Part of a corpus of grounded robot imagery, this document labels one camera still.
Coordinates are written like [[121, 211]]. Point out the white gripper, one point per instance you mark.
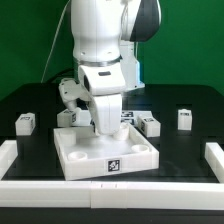
[[104, 86]]

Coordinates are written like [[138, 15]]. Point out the white square tabletop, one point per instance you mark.
[[83, 154]]

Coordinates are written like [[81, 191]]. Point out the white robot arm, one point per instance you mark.
[[98, 28]]

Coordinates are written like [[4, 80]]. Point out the marker tag sheet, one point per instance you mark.
[[131, 116]]

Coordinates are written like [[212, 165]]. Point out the white U-shaped obstacle fence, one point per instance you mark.
[[90, 194]]

